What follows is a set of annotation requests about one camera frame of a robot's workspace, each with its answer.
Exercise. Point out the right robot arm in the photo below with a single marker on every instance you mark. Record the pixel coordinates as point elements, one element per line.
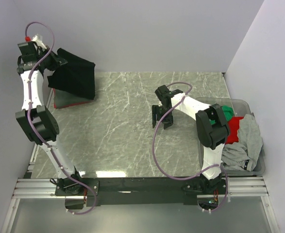
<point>211,124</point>

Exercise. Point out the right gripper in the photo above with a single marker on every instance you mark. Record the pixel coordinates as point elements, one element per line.
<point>154,110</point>

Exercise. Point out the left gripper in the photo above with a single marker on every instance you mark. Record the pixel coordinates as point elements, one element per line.
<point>57,60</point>

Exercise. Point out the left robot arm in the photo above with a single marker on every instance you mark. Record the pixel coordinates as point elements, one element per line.
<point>37,122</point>

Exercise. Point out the black base beam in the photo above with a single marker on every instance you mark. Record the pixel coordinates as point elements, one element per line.
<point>152,190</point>

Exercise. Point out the green t-shirt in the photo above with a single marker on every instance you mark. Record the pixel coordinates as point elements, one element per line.
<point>228,112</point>

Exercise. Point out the aluminium rail frame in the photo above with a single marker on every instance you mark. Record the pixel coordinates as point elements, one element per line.
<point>112,137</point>

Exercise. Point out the black t-shirt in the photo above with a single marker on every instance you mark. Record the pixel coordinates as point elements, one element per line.
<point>76,77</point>

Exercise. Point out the red t-shirt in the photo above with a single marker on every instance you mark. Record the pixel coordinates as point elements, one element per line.
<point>234,125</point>

